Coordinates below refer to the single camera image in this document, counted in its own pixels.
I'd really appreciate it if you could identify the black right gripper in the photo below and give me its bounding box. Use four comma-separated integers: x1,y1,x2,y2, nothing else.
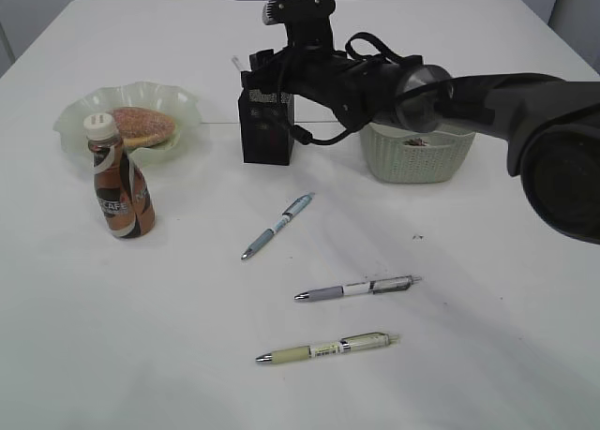
242,48,422,130

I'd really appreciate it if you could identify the paper piece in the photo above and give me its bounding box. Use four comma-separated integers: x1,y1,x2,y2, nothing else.
403,138,431,147

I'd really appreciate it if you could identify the blue grey ballpoint pen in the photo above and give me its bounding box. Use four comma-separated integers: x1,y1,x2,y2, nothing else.
241,192,315,260

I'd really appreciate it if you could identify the clear plastic ruler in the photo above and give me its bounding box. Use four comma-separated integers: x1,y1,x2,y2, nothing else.
232,56,245,72

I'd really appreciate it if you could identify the round sugared bread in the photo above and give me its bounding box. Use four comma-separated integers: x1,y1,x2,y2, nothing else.
112,107,176,149

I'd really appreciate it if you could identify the brown coffee bottle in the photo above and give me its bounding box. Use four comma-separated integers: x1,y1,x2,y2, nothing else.
83,112,156,239

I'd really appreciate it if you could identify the pink pencil sharpener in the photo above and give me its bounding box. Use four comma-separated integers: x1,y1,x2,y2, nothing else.
267,128,289,151

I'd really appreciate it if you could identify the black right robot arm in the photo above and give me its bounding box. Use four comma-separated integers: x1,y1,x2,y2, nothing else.
241,47,599,243

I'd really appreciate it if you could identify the pale green woven basket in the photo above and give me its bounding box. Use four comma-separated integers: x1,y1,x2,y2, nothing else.
359,123,475,184

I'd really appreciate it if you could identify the black mesh pen holder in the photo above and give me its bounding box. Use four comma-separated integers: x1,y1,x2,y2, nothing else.
238,88,294,166

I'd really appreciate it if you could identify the pale green wavy plate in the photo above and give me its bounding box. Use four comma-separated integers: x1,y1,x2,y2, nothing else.
53,82,201,173

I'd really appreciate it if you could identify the beige ballpoint pen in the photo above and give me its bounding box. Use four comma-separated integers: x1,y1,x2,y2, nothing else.
255,332,400,364

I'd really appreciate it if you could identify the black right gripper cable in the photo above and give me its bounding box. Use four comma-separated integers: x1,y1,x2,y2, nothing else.
344,31,404,64

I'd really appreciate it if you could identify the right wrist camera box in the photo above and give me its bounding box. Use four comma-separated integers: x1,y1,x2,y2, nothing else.
262,0,336,51

